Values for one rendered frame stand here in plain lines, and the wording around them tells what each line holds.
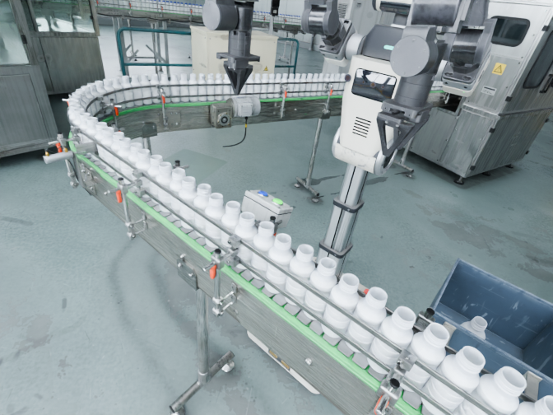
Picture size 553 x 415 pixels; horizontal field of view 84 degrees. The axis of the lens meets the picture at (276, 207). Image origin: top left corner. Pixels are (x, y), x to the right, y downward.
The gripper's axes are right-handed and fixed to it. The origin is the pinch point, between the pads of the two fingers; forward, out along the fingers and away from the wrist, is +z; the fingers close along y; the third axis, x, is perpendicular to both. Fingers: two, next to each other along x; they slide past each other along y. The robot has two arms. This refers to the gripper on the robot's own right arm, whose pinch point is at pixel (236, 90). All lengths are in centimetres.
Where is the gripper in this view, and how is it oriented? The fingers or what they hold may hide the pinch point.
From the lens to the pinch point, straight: 91.2
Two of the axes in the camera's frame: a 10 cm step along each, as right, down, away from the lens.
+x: 7.6, 4.4, -4.8
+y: -6.3, 3.6, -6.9
